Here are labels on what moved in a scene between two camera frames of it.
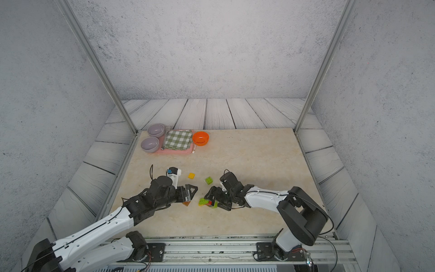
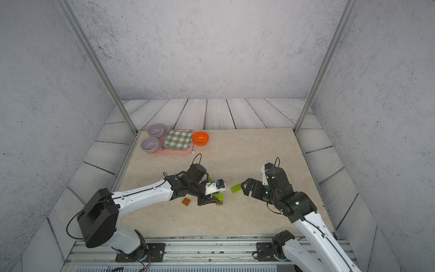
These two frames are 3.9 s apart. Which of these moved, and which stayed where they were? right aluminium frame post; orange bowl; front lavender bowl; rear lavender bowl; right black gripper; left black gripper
Moved: left black gripper; right black gripper
Stayed: rear lavender bowl; front lavender bowl; orange bowl; right aluminium frame post
